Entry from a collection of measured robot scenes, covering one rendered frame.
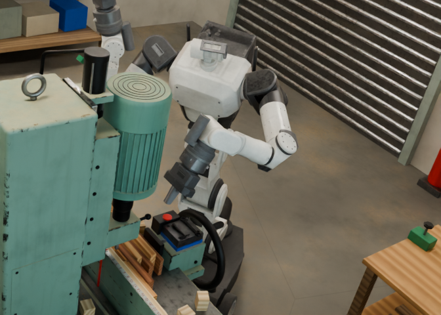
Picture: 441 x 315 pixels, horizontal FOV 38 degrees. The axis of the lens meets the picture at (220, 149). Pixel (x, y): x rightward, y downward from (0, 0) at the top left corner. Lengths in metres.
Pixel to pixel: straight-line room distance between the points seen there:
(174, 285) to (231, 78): 0.74
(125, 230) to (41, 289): 0.31
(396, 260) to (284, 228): 1.00
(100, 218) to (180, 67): 0.73
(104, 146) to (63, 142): 0.16
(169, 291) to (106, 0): 0.93
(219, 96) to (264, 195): 1.87
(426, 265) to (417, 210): 1.40
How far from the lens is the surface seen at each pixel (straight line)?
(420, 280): 2.95
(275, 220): 3.86
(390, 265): 2.95
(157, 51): 2.32
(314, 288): 3.49
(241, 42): 2.36
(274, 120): 2.13
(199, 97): 2.27
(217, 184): 2.81
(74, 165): 1.55
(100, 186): 1.69
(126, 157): 1.69
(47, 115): 1.48
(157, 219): 2.03
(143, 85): 1.69
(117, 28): 2.16
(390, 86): 4.85
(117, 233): 1.89
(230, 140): 1.89
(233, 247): 3.31
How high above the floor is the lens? 2.27
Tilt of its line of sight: 31 degrees down
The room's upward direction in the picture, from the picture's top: 13 degrees clockwise
